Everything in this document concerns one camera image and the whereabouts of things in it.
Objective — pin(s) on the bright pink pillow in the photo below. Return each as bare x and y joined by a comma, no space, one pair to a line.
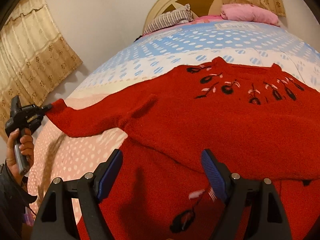
208,18

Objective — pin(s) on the cream round headboard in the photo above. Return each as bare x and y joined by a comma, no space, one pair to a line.
160,5

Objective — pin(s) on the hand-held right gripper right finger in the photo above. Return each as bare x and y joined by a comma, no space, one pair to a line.
215,177

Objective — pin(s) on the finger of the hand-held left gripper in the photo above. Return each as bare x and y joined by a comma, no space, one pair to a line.
47,107

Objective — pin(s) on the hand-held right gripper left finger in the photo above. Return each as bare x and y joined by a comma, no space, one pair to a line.
110,177

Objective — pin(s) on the person's left forearm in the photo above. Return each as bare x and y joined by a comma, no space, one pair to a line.
13,205

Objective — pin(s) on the red knit sweater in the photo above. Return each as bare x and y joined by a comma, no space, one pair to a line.
200,120

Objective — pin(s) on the person's left hand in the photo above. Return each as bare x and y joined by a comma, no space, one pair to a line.
25,146

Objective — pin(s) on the striped pillow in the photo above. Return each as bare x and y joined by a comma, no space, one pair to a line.
166,21

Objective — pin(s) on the polka-dot bedspread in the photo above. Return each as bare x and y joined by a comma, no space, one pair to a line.
175,45

